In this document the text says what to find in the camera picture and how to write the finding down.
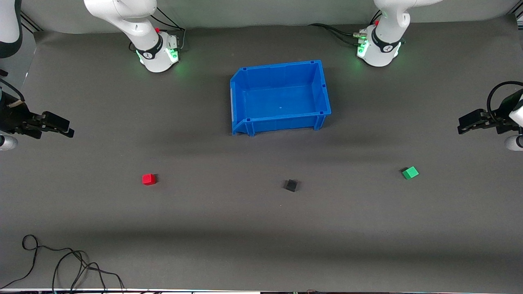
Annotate black left arm base cables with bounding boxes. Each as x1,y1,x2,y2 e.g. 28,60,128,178
308,22,368,46

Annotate black right arm base cables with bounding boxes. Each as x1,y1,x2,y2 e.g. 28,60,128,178
150,6,187,52

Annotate dark grey table mat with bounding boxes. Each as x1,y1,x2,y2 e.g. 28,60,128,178
0,14,523,291

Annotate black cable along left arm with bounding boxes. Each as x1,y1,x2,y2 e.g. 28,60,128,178
486,81,523,124

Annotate black cable along right arm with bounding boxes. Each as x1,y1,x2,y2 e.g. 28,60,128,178
0,78,26,103

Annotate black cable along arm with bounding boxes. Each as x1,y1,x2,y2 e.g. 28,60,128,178
0,78,26,103
486,81,523,124

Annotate blue plastic storage bin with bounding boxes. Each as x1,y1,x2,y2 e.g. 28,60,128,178
230,60,332,137

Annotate loose thin black cable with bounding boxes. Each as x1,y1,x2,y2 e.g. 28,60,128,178
0,234,125,291

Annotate black arm base cables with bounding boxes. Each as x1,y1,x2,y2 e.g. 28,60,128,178
308,22,368,46
150,6,187,52

